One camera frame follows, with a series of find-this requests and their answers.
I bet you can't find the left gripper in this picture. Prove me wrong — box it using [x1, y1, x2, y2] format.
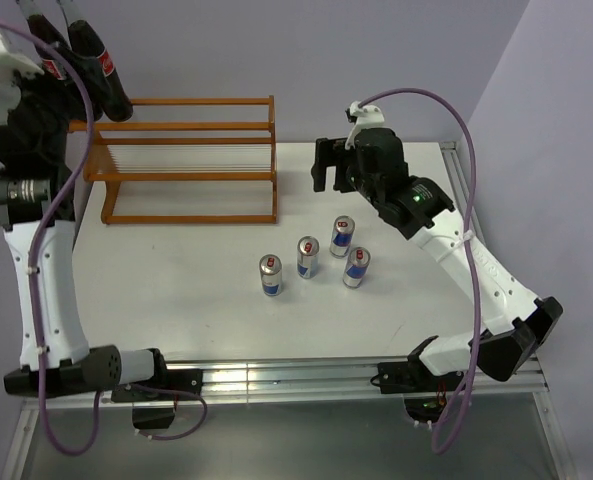
[0, 42, 111, 160]

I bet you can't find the cola bottle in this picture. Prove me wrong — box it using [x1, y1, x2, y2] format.
[57, 0, 133, 122]
[16, 0, 77, 84]

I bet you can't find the energy drink can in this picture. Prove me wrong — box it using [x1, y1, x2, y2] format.
[297, 235, 320, 279]
[259, 254, 282, 296]
[330, 215, 355, 258]
[342, 247, 371, 289]

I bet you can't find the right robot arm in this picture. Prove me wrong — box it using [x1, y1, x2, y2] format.
[311, 128, 563, 390]

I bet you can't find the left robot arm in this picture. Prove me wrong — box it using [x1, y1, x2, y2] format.
[0, 34, 171, 400]

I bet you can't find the wooden two-tier shelf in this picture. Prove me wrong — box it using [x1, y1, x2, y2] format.
[83, 95, 278, 225]

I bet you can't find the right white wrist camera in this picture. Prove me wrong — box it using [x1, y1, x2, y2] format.
[345, 101, 385, 150]

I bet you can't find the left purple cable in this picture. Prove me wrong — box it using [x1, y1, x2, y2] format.
[0, 14, 209, 456]

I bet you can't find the purple cable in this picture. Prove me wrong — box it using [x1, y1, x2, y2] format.
[360, 88, 481, 455]
[0, 14, 209, 456]

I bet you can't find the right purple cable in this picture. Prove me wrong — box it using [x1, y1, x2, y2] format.
[360, 88, 481, 455]

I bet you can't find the aluminium rail frame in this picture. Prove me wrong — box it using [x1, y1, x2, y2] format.
[0, 140, 577, 480]

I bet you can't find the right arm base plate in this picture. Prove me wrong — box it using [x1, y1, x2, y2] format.
[370, 360, 464, 394]

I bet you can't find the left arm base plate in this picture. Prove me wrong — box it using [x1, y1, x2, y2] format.
[111, 368, 203, 403]

